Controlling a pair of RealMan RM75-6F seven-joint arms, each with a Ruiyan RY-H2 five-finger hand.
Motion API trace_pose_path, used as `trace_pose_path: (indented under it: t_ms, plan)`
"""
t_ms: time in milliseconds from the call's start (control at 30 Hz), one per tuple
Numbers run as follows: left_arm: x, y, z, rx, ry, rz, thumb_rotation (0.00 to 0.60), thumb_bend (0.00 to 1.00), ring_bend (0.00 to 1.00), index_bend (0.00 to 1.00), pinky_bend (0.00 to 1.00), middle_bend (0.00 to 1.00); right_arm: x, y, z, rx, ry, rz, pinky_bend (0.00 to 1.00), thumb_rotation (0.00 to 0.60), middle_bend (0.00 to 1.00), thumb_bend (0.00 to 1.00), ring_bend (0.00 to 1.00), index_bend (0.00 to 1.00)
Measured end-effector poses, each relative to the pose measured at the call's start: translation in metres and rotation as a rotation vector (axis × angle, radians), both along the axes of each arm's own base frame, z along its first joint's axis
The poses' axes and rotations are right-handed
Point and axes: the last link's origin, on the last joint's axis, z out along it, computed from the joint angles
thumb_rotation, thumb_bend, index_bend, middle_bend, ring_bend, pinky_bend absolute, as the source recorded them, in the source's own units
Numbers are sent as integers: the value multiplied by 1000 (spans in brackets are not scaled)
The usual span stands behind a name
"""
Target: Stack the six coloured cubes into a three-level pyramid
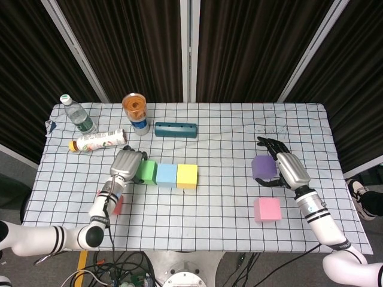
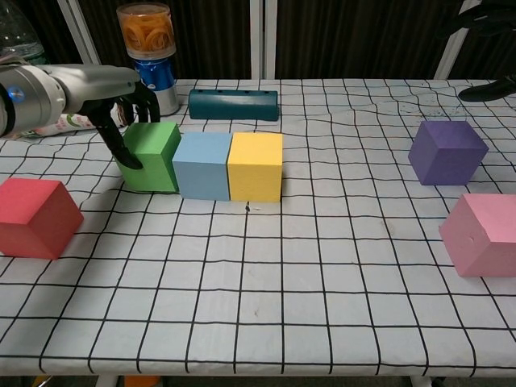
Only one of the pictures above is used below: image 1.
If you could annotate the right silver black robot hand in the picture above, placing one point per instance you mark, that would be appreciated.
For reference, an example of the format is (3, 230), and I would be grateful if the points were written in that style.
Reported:
(293, 170)

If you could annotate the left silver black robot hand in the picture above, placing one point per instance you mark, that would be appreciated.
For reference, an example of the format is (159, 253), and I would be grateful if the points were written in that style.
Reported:
(125, 164)

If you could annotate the green foam cube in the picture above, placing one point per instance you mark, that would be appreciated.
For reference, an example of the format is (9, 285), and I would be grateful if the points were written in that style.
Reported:
(148, 173)

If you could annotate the purple foam cube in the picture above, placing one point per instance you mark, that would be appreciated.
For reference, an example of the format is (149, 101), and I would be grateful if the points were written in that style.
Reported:
(263, 167)

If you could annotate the light blue foam cube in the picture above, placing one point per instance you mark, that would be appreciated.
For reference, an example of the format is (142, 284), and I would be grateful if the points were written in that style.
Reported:
(166, 175)

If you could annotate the red foam cube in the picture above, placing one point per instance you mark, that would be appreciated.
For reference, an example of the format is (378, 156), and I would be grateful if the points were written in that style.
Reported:
(118, 207)

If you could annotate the yellow foam cube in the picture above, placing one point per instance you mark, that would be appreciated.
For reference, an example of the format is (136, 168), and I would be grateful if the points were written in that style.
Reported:
(187, 176)

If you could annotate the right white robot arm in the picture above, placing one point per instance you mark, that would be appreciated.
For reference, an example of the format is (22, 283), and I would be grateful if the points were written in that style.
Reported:
(326, 227)

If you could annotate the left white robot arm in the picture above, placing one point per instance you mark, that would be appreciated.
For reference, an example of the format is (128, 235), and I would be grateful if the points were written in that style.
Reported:
(36, 239)

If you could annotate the pink foam cube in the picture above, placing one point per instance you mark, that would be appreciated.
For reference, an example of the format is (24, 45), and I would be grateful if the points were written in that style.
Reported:
(267, 210)

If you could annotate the white labelled drink bottle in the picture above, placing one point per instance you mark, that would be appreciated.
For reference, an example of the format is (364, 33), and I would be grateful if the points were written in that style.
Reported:
(98, 140)

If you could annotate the blue and white can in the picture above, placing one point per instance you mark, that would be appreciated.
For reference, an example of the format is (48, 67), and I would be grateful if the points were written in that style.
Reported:
(140, 128)

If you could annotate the clear jar of rubber bands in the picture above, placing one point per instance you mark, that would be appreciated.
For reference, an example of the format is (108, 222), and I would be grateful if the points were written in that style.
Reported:
(134, 107)

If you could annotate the teal block with holes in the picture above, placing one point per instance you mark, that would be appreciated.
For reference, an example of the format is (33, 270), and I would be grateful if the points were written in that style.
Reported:
(175, 131)

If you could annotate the clear water bottle green label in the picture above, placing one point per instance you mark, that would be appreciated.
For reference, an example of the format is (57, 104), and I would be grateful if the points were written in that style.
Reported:
(78, 116)

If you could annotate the white and black sneaker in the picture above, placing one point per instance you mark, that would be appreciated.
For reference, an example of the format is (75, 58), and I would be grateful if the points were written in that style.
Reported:
(357, 191)

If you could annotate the black trouser leg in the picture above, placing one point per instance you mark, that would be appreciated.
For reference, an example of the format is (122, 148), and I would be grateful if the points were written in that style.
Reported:
(374, 203)

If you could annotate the white checkered tablecloth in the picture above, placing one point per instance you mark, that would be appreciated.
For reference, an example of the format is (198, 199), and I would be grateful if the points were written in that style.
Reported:
(191, 224)

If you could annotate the dark pleated curtain panel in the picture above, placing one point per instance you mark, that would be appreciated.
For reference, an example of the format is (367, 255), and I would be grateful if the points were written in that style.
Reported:
(24, 74)
(128, 45)
(359, 74)
(254, 45)

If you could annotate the white screen base rail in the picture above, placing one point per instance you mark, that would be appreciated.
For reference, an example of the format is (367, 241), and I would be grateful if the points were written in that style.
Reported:
(18, 156)
(365, 169)

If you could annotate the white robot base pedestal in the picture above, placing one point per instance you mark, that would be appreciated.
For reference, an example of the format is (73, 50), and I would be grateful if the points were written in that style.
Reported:
(182, 269)

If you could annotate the white aluminium screen post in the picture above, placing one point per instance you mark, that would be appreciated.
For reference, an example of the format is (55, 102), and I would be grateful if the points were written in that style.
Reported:
(314, 48)
(74, 48)
(189, 51)

